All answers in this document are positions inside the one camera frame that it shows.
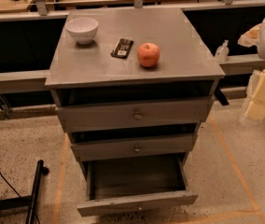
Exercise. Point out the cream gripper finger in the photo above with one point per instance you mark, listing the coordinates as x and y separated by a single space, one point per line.
264 94

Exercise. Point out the grey drawer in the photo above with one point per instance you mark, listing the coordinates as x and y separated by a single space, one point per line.
134 147
85 118
135 184

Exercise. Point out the grey wooden drawer cabinet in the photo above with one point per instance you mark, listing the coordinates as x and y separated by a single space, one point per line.
171 31

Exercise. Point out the clear sanitizer pump bottle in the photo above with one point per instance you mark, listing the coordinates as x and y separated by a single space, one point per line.
222 52

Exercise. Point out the red apple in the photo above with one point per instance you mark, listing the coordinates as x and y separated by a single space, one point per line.
148 54

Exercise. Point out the black snack bar wrapper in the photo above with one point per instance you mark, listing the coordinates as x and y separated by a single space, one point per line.
122 48

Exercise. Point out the white ceramic bowl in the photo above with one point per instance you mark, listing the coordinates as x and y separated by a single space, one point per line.
82 30

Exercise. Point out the grey metal railing beam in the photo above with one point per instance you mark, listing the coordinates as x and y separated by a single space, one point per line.
92 69

